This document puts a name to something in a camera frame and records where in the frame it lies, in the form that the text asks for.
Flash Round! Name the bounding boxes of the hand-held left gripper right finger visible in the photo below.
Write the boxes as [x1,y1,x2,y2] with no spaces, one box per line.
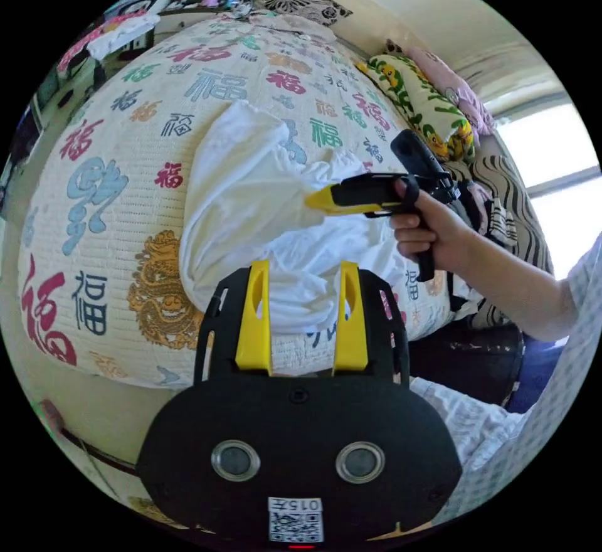
[333,260,369,372]

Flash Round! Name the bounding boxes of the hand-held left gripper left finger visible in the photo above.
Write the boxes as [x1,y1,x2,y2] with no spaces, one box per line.
[235,260,273,373]

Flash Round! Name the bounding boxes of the person's right hand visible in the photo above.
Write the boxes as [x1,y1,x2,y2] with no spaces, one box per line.
[389,178,469,276]

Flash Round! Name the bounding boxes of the pile of clothes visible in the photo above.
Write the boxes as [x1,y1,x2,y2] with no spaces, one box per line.
[56,9,162,74]

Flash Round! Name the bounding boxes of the black white striped blanket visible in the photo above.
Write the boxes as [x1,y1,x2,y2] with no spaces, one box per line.
[444,154,557,329]

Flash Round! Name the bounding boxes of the pink pillow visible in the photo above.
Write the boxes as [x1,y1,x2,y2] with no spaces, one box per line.
[405,45,496,139]

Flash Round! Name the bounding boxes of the bed with printed quilt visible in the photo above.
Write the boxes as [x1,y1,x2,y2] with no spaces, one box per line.
[16,14,458,391]

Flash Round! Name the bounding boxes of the person's right forearm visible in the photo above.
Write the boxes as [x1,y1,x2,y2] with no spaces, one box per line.
[449,227,580,342]

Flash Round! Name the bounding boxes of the window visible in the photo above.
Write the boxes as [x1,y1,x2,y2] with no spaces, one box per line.
[492,102,602,281]

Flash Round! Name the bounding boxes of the white short sleeve shirt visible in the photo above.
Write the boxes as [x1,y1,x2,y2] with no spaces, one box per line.
[178,100,401,335]

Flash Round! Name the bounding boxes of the green yellow printed pillow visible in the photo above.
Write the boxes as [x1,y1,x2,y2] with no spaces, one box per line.
[356,53,477,163]

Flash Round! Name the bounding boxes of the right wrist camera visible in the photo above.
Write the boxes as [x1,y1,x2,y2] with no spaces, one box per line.
[389,128,460,207]

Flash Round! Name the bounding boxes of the person's body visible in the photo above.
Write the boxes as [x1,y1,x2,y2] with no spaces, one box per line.
[408,231,602,530]

